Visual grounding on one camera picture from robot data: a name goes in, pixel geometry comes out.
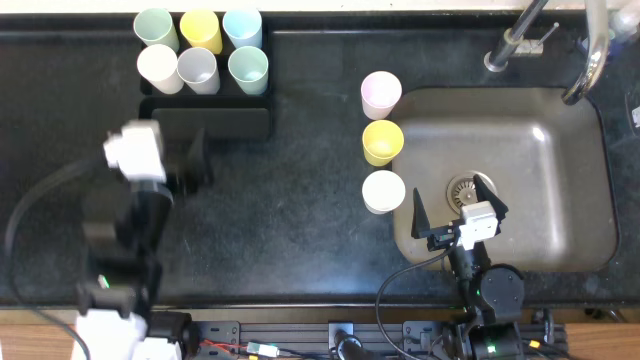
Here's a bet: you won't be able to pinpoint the steel tap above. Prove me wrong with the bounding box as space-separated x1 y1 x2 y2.
483 0 612 107

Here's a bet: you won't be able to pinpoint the black cable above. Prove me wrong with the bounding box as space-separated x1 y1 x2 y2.
3 157 109 360
374 244 459 360

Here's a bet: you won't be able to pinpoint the blue soap bottle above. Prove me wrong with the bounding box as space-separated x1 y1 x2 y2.
577 4 640 61

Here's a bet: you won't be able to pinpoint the steel sink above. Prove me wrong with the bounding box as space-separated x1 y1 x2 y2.
391 87 619 274

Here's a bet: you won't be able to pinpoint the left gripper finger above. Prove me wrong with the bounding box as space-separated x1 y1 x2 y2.
182 128 214 194

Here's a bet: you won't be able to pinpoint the black tray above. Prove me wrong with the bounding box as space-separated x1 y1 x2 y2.
138 9 275 142

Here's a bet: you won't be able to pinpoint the pink cup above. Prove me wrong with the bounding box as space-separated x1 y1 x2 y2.
360 70 403 121

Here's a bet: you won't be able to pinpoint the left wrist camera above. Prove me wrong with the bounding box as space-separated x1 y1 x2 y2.
102 119 169 184

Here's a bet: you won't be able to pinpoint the yellow cup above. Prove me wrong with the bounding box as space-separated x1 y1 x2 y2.
179 8 224 55
361 119 405 168

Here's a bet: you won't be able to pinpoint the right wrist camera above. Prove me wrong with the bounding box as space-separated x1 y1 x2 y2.
457 200 501 251

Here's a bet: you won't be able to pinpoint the grey cup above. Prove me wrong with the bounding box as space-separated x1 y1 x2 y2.
176 46 222 96

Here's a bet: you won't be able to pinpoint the green cup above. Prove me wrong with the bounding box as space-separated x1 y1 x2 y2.
132 7 181 53
227 45 270 97

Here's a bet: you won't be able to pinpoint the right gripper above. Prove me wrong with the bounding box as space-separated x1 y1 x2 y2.
410 173 510 252

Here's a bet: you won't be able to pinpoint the blue cup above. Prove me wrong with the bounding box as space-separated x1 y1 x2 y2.
221 7 264 50

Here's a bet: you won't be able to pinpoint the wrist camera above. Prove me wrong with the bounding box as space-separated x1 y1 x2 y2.
457 200 501 251
102 119 169 184

